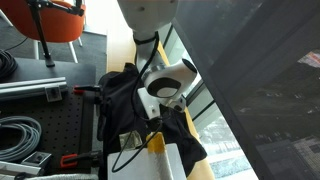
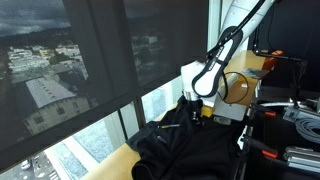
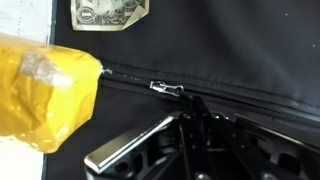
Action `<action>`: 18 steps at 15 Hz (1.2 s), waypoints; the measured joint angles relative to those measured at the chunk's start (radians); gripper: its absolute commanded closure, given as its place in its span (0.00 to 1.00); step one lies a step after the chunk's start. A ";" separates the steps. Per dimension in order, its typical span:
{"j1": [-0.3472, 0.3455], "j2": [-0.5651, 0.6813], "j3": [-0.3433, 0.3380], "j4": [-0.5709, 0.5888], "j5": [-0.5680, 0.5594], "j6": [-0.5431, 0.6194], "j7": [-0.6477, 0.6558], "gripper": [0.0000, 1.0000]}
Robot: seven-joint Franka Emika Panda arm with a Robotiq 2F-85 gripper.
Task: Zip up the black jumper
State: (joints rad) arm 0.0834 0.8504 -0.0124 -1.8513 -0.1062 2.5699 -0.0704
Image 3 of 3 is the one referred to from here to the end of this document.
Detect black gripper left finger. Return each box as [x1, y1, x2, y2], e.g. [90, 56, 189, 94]
[83, 94, 201, 180]

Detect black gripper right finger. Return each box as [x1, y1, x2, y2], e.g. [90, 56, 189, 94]
[194, 95, 320, 180]

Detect silver zipper pull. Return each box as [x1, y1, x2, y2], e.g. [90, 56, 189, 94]
[148, 79, 185, 98]

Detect black zip-up jumper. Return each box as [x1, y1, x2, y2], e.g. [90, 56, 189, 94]
[41, 0, 320, 180]

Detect white roll with yellow tape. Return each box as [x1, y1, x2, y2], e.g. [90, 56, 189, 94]
[0, 32, 103, 155]

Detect dollar bill with folded corner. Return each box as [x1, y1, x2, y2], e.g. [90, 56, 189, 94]
[70, 0, 150, 32]

